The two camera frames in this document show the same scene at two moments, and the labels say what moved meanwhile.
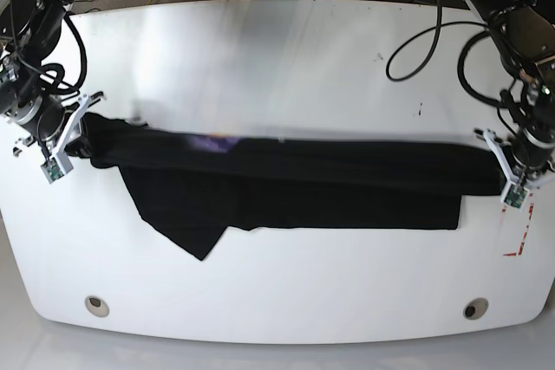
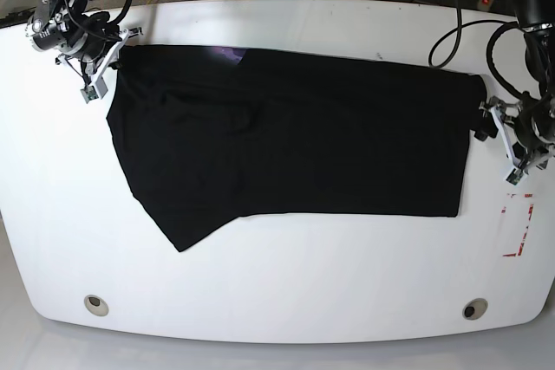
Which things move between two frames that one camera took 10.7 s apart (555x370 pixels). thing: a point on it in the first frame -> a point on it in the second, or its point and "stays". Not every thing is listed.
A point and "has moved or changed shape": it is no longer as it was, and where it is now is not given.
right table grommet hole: x=475 y=308 stays
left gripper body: x=30 y=107 -> x=82 y=36
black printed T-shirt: x=191 y=185 has moved or changed shape
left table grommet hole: x=96 y=307 stays
